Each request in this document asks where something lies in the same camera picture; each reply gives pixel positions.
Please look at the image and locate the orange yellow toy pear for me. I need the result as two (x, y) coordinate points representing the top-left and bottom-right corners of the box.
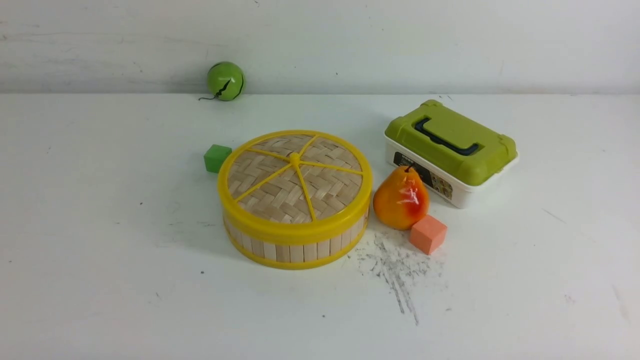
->
(373, 165), (430, 231)

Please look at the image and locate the orange cube block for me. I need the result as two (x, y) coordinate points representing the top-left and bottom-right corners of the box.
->
(409, 215), (448, 255)

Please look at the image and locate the green cube block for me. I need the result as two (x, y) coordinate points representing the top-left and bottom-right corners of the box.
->
(203, 144), (233, 174)

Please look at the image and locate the yellow woven bamboo steamer lid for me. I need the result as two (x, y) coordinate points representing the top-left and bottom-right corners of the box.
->
(217, 130), (373, 246)

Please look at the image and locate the green ball with black stripes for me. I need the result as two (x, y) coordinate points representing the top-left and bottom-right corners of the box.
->
(198, 61), (247, 101)

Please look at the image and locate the green lidded white storage box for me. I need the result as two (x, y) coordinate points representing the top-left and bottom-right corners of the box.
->
(384, 99), (519, 208)

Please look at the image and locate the bamboo steamer basket base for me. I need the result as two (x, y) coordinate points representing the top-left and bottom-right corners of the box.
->
(222, 210), (370, 271)

